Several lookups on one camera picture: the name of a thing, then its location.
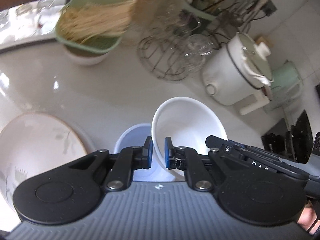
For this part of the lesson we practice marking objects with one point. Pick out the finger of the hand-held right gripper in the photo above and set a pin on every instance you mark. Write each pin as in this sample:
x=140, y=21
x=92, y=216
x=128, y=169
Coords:
x=225, y=143

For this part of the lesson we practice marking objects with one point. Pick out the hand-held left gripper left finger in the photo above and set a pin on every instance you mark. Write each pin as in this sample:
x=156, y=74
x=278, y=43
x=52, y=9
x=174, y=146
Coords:
x=148, y=153

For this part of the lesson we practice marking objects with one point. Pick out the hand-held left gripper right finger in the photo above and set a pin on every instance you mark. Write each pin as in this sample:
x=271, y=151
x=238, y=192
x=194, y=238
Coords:
x=167, y=155

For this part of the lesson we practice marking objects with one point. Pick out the white plastic bowl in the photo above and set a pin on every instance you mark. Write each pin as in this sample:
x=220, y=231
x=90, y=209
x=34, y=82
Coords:
x=130, y=137

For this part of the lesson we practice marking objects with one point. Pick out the white ceramic bowl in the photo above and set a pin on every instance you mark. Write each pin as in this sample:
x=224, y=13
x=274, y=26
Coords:
x=187, y=122

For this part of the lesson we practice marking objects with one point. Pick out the leaf print white plate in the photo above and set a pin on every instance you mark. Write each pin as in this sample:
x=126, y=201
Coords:
x=83, y=138
x=37, y=150

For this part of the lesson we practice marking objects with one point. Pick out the person's right hand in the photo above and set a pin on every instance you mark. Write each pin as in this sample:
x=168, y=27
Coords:
x=307, y=217

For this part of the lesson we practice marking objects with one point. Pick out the white electric cooking pot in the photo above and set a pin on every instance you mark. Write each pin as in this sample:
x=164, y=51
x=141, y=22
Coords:
x=232, y=80

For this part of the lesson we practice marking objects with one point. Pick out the mint green kettle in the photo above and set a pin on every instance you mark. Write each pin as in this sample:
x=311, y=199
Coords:
x=286, y=80

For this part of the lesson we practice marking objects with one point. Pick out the clear glass cup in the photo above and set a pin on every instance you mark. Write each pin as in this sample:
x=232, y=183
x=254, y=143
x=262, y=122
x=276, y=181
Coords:
x=198, y=50

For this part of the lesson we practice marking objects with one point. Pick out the green plastic colander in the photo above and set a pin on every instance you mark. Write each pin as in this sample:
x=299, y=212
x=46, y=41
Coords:
x=110, y=46

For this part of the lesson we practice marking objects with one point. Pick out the pale dry noodles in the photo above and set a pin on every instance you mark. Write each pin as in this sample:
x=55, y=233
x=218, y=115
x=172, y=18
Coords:
x=100, y=21

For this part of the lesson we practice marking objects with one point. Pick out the red lid glass jar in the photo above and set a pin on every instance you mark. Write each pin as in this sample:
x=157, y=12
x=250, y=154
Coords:
x=142, y=2

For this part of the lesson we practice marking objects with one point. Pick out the white glass tray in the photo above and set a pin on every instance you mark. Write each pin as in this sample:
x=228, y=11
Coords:
x=25, y=36

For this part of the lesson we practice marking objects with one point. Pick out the upturned drinking glass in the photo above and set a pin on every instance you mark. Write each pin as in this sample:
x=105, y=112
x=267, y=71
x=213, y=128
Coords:
x=25, y=16
x=47, y=15

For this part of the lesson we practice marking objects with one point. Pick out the wall socket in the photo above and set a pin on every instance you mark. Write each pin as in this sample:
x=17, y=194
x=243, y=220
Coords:
x=270, y=8

